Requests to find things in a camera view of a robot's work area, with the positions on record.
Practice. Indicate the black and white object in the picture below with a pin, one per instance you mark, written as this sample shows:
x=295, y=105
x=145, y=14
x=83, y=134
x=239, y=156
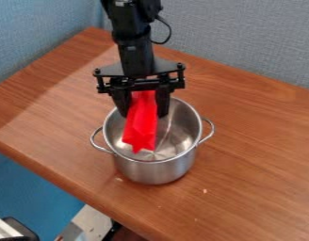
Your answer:
x=14, y=231

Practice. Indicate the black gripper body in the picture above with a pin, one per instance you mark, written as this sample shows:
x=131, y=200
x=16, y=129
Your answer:
x=140, y=71

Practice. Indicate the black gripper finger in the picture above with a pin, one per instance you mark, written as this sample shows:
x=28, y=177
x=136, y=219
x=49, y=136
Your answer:
x=121, y=97
x=163, y=101

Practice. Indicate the stainless steel pot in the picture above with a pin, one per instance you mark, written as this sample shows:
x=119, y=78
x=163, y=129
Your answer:
x=183, y=130

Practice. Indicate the red plastic block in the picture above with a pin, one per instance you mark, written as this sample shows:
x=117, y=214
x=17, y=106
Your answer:
x=140, y=126

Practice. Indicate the white table leg frame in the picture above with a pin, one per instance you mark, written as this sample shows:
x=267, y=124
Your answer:
x=89, y=226

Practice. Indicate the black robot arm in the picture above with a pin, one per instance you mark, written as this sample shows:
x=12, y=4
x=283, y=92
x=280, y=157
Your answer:
x=131, y=17

